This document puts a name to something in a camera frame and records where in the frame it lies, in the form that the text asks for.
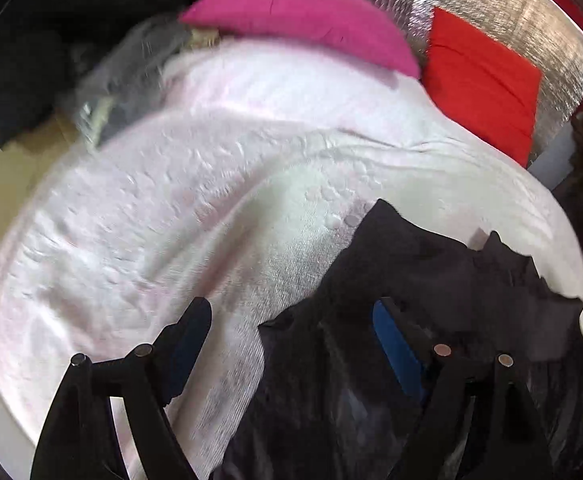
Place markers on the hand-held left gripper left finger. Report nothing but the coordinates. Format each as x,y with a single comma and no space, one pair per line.
186,350

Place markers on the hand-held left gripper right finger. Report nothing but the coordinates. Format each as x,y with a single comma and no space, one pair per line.
396,345

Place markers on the black jacket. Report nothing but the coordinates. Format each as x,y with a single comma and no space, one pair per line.
321,385

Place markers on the pile of dark clothes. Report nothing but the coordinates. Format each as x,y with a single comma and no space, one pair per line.
31,35

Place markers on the white bed blanket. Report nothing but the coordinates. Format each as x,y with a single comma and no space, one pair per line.
171,210

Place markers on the grey cloth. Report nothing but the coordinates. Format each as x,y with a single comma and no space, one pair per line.
131,70

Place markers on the magenta cloth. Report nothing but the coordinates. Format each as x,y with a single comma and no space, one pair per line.
296,10

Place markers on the silver quilted foil panel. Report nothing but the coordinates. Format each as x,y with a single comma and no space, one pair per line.
496,0

